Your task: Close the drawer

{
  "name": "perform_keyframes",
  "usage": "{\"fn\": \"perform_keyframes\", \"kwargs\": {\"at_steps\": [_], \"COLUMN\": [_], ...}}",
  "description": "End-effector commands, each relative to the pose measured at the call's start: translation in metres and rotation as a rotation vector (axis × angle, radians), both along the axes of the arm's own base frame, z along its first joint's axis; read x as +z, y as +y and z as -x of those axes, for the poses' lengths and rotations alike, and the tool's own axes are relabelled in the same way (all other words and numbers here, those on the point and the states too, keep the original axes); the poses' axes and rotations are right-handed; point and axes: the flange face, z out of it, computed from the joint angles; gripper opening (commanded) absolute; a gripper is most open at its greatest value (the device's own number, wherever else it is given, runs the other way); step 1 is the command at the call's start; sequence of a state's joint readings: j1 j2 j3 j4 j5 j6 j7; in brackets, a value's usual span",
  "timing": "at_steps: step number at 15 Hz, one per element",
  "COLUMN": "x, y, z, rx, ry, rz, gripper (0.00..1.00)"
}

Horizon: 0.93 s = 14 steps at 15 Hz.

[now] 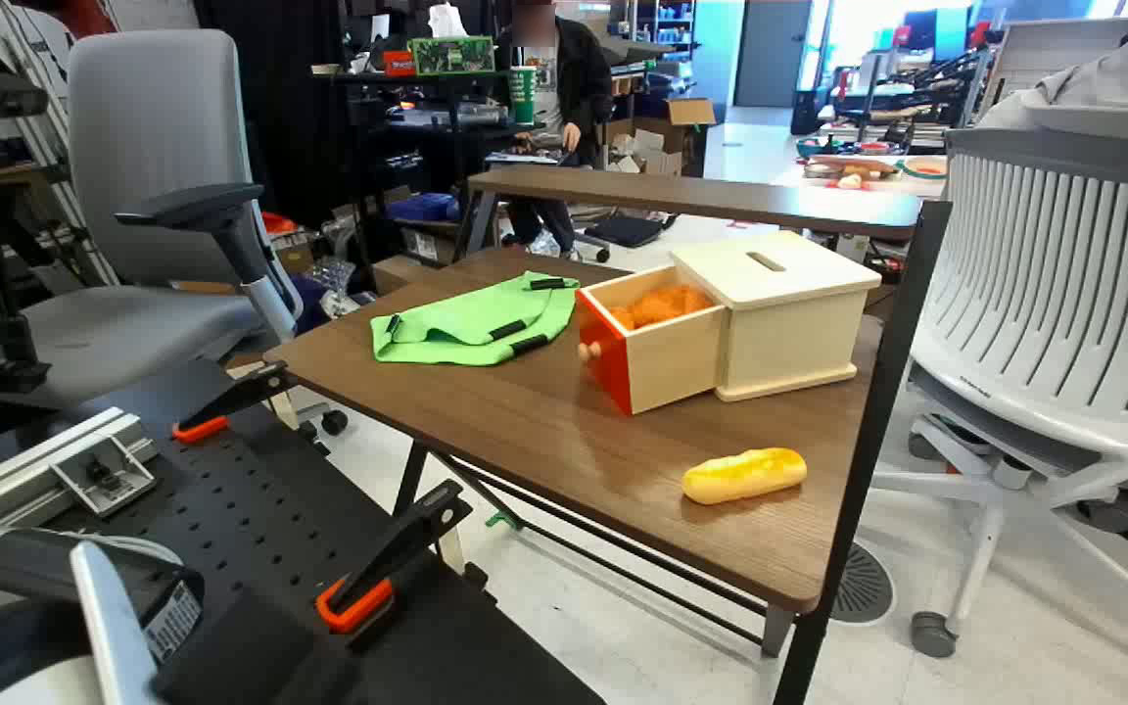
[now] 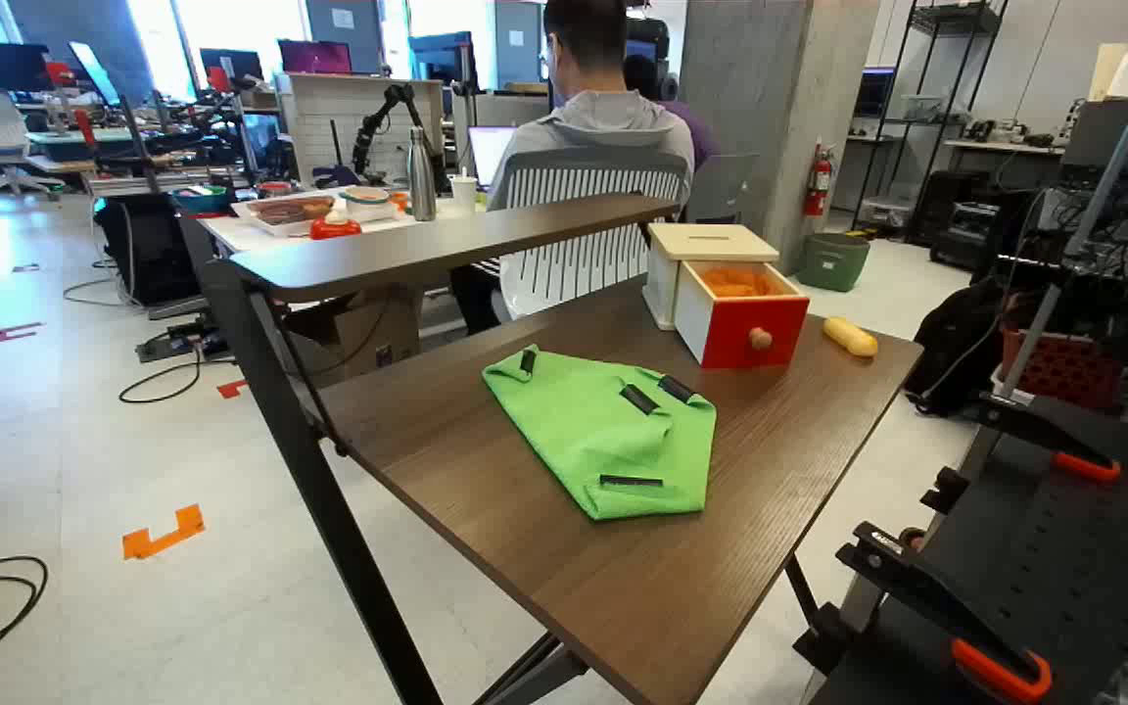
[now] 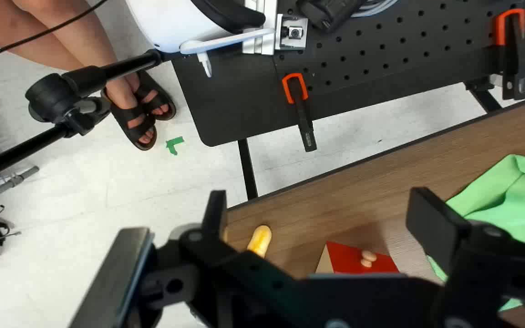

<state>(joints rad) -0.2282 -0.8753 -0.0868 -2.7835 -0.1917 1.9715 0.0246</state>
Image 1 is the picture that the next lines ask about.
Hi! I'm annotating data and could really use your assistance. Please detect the green cloth bag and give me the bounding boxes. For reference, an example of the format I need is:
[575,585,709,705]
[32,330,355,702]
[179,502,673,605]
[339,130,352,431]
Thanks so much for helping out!
[367,269,575,370]

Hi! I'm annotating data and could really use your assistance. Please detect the long brown background table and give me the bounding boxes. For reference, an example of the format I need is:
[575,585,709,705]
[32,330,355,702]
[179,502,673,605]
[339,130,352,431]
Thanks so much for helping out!
[463,166,928,255]

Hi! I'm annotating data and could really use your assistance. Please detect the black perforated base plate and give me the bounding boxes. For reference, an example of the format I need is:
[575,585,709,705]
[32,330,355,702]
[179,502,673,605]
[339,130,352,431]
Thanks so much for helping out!
[53,431,603,705]

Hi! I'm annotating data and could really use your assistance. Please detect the white slatted chair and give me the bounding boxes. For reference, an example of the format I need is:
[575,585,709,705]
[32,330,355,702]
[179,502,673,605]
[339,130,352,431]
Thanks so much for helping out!
[872,126,1128,689]

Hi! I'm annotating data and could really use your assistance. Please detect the cream wooden box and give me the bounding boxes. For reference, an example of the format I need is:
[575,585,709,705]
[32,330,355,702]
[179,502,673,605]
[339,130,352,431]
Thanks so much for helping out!
[673,233,881,400]

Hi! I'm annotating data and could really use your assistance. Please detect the person in black jacket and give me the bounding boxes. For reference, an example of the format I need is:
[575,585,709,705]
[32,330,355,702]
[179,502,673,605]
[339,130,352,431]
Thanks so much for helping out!
[492,0,618,255]

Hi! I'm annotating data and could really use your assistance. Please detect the wooden drawer with orange front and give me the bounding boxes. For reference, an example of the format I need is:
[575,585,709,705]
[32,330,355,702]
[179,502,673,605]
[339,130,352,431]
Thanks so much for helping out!
[575,266,723,417]

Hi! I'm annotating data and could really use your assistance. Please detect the yellow toy bread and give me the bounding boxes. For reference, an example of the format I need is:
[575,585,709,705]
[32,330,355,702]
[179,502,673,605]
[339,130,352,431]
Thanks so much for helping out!
[681,447,805,504]

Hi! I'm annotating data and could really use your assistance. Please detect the black orange clamp near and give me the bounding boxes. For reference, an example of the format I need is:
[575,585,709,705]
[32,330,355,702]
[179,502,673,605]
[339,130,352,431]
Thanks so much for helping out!
[313,484,471,636]

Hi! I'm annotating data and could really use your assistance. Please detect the green cup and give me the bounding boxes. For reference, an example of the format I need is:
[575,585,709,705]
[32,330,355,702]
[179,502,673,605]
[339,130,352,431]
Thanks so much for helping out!
[509,62,538,130]

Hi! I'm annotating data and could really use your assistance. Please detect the orange balls in drawer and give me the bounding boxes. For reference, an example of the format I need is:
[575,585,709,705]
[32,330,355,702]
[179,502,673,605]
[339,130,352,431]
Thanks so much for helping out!
[618,288,709,330]

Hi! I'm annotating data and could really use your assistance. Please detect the black orange clamp far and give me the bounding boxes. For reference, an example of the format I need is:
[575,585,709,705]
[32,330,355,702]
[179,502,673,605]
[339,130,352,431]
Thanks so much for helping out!
[168,365,291,447]

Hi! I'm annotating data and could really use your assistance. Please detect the grey office chair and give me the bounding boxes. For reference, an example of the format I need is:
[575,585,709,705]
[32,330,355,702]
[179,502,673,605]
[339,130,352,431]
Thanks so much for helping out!
[0,27,300,412]

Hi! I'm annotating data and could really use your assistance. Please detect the aluminium rail bracket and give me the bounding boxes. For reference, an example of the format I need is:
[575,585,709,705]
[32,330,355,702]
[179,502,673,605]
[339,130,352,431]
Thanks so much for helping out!
[0,408,155,524]

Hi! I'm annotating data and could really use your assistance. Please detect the black orange clamp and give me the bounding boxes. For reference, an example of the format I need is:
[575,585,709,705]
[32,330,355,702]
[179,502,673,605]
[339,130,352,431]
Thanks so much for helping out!
[168,365,291,447]
[313,484,471,636]

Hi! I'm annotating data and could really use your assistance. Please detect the brown wooden table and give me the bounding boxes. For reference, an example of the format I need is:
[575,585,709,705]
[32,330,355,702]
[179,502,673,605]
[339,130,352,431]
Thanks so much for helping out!
[271,276,928,705]

